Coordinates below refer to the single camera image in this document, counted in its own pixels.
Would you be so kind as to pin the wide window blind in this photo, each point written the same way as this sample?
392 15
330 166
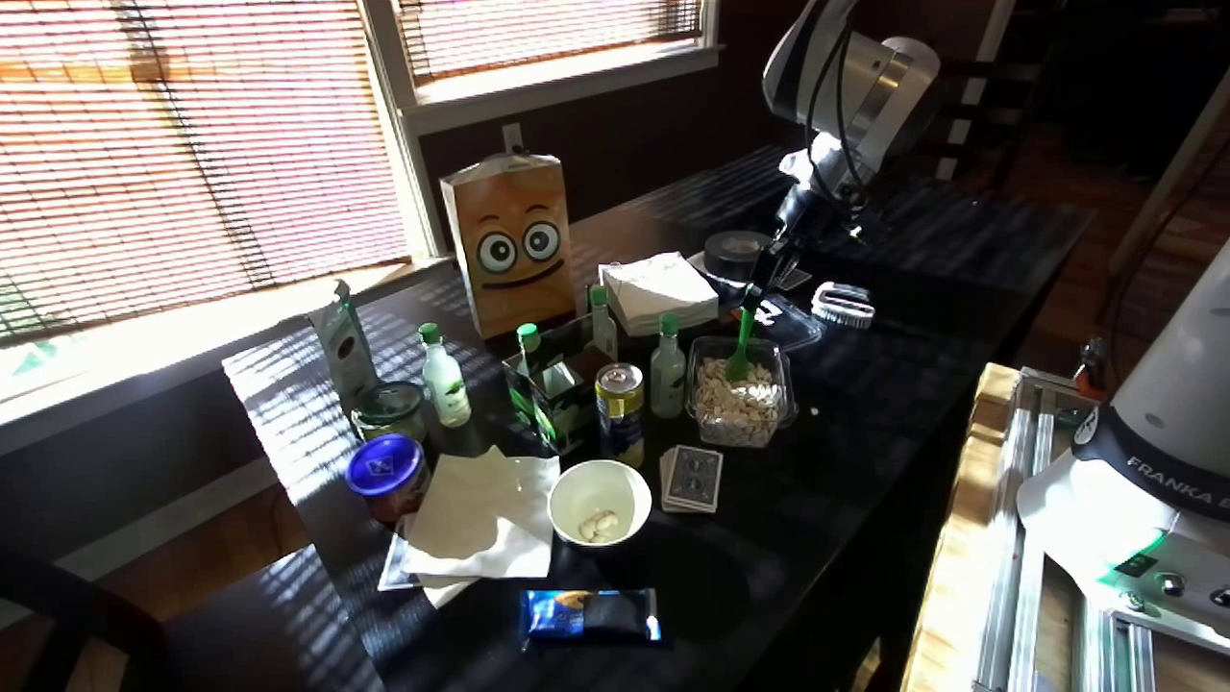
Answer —
194 155

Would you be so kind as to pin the clear container with seeds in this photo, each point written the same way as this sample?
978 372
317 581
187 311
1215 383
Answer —
736 403

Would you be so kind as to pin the clear bag of snacks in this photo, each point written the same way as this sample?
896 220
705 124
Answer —
731 408

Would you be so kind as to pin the small pumpkin seeds portion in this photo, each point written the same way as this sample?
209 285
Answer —
596 525

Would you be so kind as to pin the white napkin stack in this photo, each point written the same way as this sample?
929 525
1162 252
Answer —
654 290

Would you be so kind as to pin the brown paper bag with face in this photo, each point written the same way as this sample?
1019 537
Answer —
512 243

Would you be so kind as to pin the green plastic spoon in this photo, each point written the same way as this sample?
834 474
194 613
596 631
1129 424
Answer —
743 342

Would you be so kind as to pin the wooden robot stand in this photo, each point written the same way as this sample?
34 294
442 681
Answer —
956 538

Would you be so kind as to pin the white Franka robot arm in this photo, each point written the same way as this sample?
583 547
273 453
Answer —
887 79

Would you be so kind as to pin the clear bottle green cap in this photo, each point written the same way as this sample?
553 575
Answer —
602 326

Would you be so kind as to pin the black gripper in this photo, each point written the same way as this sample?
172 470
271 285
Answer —
809 215

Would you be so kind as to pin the small glass jar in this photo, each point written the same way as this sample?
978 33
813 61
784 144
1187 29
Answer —
390 408

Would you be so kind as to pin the playing card deck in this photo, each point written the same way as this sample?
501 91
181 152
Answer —
692 480

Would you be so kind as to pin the black wooden chair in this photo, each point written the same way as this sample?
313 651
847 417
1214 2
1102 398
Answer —
78 616

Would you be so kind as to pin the white round bowl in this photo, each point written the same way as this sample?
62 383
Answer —
596 494

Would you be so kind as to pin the blue snack packet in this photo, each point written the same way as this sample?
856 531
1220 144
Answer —
595 616

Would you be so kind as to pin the white bottle green cap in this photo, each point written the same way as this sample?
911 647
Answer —
447 384

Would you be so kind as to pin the white paper sheets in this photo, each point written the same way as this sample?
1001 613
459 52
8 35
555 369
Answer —
482 520

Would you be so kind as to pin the narrow window blind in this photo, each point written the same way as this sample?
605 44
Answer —
553 33

